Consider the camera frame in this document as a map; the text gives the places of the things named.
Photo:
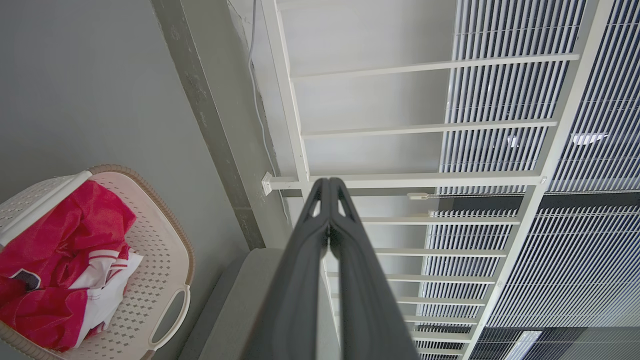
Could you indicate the white metal railing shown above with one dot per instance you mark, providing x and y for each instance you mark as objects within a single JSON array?
[{"x": 425, "y": 177}]

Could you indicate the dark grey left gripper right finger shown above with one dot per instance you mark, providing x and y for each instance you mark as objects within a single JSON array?
[{"x": 365, "y": 280}]

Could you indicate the red jersey garment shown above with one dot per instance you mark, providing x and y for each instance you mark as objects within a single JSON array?
[{"x": 55, "y": 240}]

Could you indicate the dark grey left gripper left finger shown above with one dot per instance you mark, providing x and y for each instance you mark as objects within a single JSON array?
[{"x": 295, "y": 280}]

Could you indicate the grey fabric sofa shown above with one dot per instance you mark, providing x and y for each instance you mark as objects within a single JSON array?
[{"x": 235, "y": 310}]

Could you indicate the cream perforated plastic laundry basket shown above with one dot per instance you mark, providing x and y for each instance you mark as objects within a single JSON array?
[{"x": 160, "y": 270}]

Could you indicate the white garment with red trim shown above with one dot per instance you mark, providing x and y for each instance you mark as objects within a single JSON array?
[{"x": 107, "y": 290}]

